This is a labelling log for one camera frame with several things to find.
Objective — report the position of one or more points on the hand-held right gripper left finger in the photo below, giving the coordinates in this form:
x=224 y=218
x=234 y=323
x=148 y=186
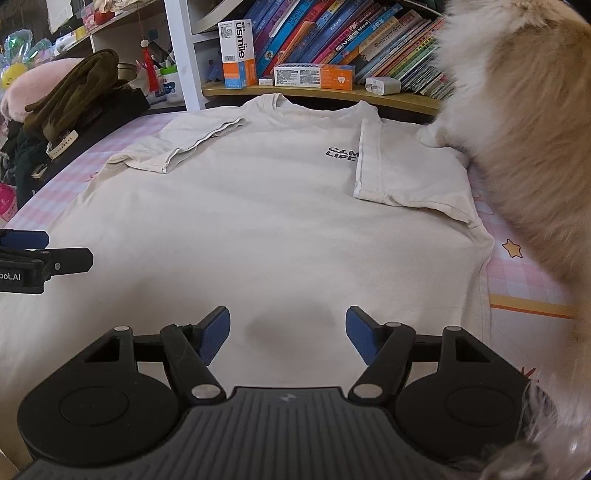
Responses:
x=214 y=334

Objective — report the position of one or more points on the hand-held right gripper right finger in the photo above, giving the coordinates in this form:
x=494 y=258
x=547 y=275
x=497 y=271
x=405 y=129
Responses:
x=362 y=337

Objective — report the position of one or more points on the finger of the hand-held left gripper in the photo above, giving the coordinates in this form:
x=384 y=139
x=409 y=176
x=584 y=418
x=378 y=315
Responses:
x=69 y=259
x=27 y=239

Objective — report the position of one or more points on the cream t-shirt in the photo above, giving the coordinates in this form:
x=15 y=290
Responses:
x=277 y=221

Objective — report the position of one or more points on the bright pink pouch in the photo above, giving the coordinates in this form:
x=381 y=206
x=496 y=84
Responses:
x=7 y=203

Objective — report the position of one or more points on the dark green garment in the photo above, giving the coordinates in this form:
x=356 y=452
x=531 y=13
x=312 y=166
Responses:
x=23 y=152

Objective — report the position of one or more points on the cream wristwatch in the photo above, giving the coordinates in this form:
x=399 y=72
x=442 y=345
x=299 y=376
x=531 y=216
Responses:
x=62 y=145

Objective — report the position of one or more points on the olive green garment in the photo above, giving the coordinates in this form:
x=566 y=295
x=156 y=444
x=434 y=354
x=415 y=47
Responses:
x=78 y=87

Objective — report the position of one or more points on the pink cushion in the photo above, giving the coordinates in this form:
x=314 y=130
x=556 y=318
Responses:
x=37 y=78

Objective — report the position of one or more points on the yellow smiley balloon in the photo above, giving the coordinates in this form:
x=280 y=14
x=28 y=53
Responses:
x=11 y=74

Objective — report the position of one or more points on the white jar with green lid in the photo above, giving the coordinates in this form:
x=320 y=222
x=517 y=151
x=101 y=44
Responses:
x=171 y=85

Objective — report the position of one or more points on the red tassel ornament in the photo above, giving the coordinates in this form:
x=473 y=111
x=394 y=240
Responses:
x=147 y=69

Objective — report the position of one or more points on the bunch of pens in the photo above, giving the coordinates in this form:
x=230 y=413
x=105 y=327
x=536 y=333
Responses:
x=164 y=55

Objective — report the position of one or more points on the wooden bookshelf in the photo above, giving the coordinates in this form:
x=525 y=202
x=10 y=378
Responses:
x=323 y=96

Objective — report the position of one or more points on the white charger plug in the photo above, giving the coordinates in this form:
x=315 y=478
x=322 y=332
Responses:
x=383 y=86

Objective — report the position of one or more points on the fluffy cream cat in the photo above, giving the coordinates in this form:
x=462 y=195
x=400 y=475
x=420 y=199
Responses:
x=531 y=138

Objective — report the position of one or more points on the flat white orange box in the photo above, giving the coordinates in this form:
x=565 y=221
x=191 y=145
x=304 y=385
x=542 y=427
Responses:
x=314 y=76

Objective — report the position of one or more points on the tall white orange box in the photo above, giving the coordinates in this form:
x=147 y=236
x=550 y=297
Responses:
x=238 y=53

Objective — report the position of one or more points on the row of colourful books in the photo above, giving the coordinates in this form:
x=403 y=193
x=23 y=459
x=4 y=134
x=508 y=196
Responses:
x=346 y=37

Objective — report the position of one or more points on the white shelf post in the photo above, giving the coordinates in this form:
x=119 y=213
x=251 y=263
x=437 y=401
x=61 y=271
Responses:
x=184 y=55

